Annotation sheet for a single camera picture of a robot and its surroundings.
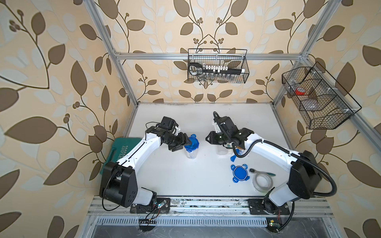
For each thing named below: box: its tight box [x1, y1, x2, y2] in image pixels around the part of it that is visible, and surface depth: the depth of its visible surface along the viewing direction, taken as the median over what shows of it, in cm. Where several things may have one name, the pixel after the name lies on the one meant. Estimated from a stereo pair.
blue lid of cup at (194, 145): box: [184, 133, 200, 153], surface depth 84 cm
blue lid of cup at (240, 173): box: [230, 163, 251, 183], surface depth 87 cm
